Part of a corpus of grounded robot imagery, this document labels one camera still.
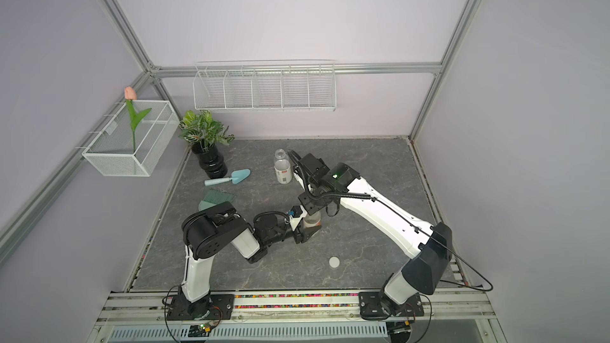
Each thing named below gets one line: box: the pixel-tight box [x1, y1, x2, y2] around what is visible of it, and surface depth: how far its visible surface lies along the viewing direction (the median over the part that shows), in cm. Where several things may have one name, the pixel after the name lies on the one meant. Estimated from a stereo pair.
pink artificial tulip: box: [123, 86, 152, 155], surface depth 81 cm
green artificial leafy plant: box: [177, 109, 236, 153], surface depth 92 cm
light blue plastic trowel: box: [204, 169, 251, 186], surface depth 107 cm
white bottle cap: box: [328, 256, 340, 269], surface depth 84 cm
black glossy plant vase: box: [191, 142, 228, 180], surface depth 102 cm
